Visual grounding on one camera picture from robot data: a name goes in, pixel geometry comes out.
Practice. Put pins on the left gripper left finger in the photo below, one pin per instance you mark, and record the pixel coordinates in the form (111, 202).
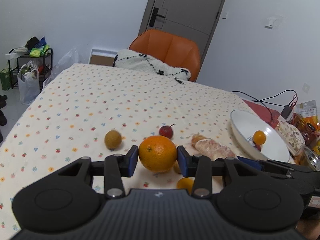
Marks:
(73, 195)

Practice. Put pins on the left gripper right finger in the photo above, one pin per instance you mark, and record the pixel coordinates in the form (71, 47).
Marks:
(243, 195)

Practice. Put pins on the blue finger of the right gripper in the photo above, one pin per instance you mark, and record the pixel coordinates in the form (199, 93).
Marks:
(252, 163)

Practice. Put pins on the peeled pomelo segment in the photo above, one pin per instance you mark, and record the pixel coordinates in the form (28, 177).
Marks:
(213, 149)

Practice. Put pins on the orange sweet potato piece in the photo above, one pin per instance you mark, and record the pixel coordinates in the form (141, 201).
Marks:
(196, 138)

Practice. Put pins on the small yellow citrus front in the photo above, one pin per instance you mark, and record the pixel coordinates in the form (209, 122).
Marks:
(185, 183)

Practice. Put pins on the small yellow citrus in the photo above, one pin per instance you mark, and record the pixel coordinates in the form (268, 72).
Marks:
(176, 168)
(185, 183)

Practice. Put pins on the brown longan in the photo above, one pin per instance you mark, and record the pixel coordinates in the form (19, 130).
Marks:
(112, 139)

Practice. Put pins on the red hawthorn fruit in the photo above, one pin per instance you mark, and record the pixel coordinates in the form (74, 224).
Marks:
(166, 131)

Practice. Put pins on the large orange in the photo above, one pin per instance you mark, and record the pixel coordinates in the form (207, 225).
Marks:
(157, 153)

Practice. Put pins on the red cherry in bowl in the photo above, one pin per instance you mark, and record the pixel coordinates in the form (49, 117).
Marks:
(258, 147)

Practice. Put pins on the metal tin can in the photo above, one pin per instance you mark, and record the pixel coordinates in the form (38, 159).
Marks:
(310, 159)

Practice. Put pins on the small orange in bowl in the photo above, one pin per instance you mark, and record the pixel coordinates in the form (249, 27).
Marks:
(259, 137)

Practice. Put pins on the white bowl blue rim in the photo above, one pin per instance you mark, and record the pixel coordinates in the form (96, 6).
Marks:
(245, 124)

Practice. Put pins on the red table mat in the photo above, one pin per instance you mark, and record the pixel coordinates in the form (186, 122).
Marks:
(269, 116)

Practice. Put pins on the black power adapter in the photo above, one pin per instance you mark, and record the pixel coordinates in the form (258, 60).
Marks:
(287, 113)

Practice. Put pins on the snack packet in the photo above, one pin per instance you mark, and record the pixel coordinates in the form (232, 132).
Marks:
(308, 111)

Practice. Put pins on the floral dotted tablecloth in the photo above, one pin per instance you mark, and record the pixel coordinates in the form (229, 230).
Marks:
(72, 115)

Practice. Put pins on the black slippers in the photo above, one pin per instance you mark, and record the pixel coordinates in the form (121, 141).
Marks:
(3, 103)

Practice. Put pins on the white plastic bag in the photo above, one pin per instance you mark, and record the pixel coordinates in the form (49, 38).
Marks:
(28, 84)

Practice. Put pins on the green bag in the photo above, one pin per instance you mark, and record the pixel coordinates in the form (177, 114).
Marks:
(5, 79)

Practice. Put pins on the black metal shelf rack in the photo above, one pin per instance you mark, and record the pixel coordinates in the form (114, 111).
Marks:
(25, 62)

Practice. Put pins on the clear plastic bag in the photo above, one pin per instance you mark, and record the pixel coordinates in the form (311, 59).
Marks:
(64, 63)

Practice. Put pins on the orange leather chair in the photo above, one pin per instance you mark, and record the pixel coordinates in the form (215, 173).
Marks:
(171, 49)

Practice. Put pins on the framed cork board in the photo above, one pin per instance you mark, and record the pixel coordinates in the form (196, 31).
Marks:
(102, 57)

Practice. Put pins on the white black pattern cushion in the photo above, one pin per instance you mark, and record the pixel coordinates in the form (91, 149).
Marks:
(130, 59)

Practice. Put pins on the grey door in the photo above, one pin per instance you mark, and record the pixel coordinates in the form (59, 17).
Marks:
(195, 20)

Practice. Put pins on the orange wire basket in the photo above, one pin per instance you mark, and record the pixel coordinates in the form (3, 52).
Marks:
(308, 127)

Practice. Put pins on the small white wall switch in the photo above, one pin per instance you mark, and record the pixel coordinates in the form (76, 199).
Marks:
(224, 15)

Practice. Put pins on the black door handle lock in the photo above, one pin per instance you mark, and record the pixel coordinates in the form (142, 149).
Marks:
(154, 16)

